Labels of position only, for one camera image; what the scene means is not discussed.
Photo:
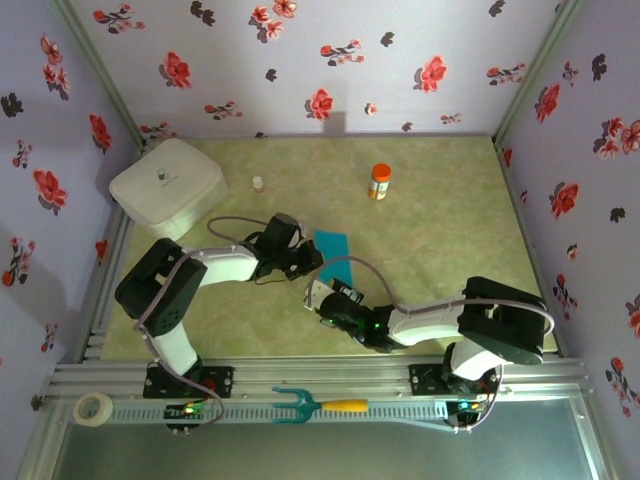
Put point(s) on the blue paper sheet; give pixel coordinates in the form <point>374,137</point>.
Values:
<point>332,245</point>

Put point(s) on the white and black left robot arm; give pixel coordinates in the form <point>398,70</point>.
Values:
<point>155,295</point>

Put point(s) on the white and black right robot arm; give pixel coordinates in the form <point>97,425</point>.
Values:
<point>500,320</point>

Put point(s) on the grey metal sheet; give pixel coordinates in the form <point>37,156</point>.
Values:
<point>320,450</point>

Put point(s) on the small white bottle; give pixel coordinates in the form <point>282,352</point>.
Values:
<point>258,183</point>

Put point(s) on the orange capped bottle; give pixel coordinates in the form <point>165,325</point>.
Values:
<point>380,182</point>

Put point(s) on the white plastic lidded box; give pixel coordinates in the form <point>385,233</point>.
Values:
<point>165,180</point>

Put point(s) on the white tape roll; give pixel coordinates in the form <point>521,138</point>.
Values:
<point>100,402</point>

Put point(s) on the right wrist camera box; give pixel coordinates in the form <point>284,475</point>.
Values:
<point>317,295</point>

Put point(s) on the aluminium front rail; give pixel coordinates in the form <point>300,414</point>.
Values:
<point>320,372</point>

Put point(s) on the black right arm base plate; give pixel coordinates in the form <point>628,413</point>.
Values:
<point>425,378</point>

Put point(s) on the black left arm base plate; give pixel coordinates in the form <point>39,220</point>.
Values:
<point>220,380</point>

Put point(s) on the aluminium corner post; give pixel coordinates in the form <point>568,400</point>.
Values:
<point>100,67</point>
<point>539,65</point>

